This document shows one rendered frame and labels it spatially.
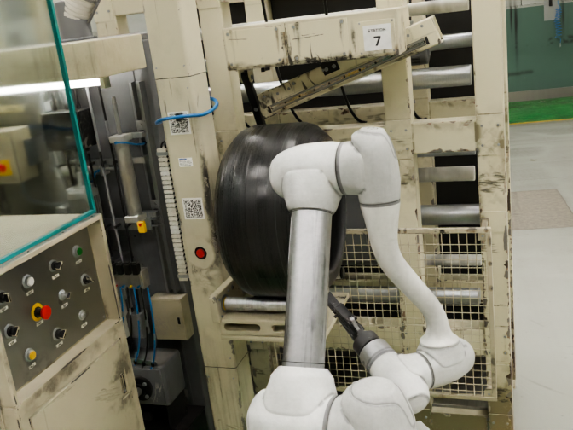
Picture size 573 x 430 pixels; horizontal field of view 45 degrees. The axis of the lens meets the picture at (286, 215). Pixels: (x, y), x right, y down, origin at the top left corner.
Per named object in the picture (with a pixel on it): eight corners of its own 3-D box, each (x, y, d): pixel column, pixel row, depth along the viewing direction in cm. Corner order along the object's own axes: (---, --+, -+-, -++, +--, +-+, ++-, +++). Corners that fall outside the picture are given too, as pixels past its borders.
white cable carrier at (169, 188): (179, 281, 247) (156, 148, 233) (185, 275, 251) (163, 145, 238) (190, 281, 245) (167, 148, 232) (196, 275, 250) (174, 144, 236)
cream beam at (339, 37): (226, 72, 243) (220, 28, 239) (251, 64, 266) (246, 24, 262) (400, 55, 223) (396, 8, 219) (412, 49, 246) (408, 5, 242)
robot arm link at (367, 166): (408, 194, 175) (355, 195, 180) (402, 121, 171) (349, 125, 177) (394, 205, 163) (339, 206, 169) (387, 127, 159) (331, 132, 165)
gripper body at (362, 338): (356, 348, 185) (338, 326, 192) (362, 365, 191) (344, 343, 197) (379, 333, 186) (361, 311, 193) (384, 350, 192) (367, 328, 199)
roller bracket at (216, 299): (212, 323, 233) (207, 297, 230) (254, 277, 269) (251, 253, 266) (221, 324, 232) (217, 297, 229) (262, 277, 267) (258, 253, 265)
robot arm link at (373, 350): (372, 382, 187) (360, 367, 191) (400, 363, 189) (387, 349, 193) (366, 363, 181) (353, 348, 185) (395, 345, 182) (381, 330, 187)
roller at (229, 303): (227, 298, 238) (225, 310, 237) (222, 295, 234) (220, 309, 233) (325, 299, 227) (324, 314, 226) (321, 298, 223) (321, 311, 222)
